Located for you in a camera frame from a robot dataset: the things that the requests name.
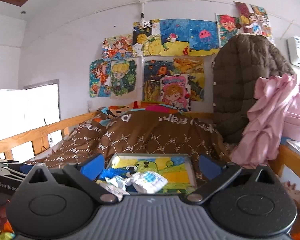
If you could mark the metal tray with frog drawing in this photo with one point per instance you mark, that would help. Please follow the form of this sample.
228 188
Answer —
175 168

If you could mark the blue yellow island drawing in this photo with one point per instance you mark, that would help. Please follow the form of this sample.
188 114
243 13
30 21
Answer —
174 37

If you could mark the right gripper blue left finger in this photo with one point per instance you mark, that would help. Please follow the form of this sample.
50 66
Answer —
84 174

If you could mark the red haired face drawing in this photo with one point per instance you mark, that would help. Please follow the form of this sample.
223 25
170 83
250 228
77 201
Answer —
228 27

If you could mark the wooden bed rail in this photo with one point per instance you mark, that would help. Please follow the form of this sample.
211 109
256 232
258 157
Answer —
38 137

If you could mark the wooden shelf right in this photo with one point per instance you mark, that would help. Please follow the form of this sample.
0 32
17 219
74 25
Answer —
288 156

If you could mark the orange haired girl drawing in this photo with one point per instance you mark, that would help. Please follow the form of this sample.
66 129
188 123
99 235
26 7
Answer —
99 79

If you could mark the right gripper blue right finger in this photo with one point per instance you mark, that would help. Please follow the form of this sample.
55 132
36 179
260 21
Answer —
219 174

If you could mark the top left anime girl drawing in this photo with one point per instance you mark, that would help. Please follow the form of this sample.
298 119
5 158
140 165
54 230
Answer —
117 47

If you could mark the brown PF patterned blanket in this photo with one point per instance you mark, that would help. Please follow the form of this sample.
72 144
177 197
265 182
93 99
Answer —
155 129

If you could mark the white air conditioner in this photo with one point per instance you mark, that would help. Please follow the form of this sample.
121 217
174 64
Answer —
293 44

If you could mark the blue jellyfish drawing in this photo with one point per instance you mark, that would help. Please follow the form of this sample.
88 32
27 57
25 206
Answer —
203 35

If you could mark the pink anime girl drawing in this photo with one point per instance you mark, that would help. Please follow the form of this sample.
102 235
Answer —
175 91

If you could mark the blond boy green drawing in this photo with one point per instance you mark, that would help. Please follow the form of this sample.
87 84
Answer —
123 79

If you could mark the dark orange fish drawing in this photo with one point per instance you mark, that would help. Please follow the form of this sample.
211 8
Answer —
154 70

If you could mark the pink crumpled cloth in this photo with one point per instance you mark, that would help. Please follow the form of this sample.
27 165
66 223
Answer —
275 114

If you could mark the olive quilted down jacket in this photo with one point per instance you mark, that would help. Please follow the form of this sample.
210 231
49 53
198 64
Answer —
236 68

